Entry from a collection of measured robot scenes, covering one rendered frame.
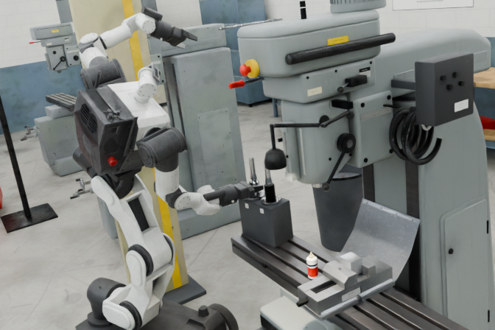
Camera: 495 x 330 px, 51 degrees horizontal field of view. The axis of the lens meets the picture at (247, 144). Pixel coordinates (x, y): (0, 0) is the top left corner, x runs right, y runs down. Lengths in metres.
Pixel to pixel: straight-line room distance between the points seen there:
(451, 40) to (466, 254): 0.89
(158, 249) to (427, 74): 1.25
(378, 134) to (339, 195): 1.98
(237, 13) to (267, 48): 7.42
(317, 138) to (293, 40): 0.36
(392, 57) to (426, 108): 0.29
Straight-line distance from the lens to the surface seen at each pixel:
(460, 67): 1.81
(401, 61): 1.99
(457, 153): 2.20
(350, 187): 3.86
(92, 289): 2.66
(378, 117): 1.92
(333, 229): 4.03
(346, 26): 1.76
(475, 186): 2.34
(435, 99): 1.74
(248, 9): 9.13
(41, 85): 10.63
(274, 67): 1.62
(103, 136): 1.86
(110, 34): 2.41
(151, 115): 1.92
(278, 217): 2.30
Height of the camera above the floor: 2.00
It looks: 16 degrees down
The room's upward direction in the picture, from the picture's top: 7 degrees counter-clockwise
